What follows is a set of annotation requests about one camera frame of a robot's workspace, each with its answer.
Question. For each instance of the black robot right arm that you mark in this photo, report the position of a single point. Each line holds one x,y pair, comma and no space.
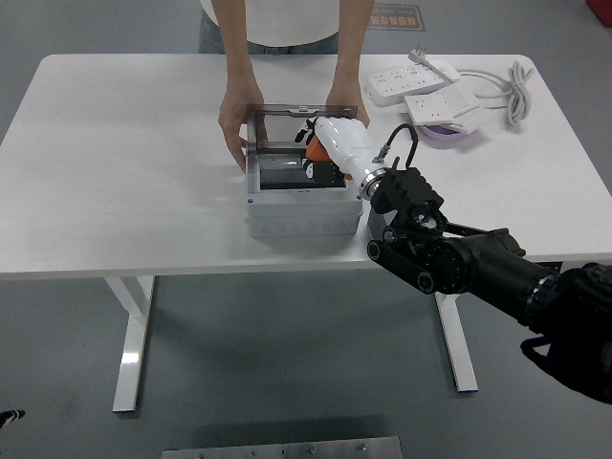
478,263

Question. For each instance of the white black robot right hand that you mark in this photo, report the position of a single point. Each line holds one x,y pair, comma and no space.
344,141

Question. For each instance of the red crate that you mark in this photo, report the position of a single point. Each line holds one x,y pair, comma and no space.
601,10

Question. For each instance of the black table control panel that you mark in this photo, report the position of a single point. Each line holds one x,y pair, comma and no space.
552,265

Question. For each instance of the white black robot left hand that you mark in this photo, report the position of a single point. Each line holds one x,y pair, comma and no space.
12,417

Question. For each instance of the grey plastic electrical box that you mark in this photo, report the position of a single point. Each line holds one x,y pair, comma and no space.
296,210

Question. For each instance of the person's right forearm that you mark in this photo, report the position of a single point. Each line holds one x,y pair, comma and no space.
236,52

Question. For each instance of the person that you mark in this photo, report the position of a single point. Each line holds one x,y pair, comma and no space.
272,24

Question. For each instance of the smoked transparent box lid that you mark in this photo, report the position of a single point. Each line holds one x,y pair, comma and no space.
277,124

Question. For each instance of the person's right hand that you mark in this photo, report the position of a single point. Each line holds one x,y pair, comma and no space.
235,119

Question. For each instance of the white wall socket panel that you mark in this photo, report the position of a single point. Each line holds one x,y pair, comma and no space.
428,109

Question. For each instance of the white power plug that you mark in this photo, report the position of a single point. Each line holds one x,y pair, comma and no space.
420,53

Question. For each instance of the person's left forearm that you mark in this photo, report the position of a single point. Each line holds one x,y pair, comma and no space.
351,48

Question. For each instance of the grey metal plate with screws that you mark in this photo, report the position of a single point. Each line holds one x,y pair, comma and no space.
282,449

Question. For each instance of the long white power strip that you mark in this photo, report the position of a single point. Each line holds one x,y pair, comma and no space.
397,82

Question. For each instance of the person's left hand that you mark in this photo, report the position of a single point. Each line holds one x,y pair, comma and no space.
354,98

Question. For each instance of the purple bowl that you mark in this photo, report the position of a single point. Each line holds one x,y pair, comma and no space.
444,137

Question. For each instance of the brown floor sign sticker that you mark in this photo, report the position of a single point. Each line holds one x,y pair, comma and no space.
401,18

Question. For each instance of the orange cylindrical battery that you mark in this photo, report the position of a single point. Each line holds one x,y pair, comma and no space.
318,152

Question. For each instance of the white table leg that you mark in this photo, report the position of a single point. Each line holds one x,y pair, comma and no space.
459,354
131,354

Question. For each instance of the white wall switch panel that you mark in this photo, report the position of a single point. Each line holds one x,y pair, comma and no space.
467,102

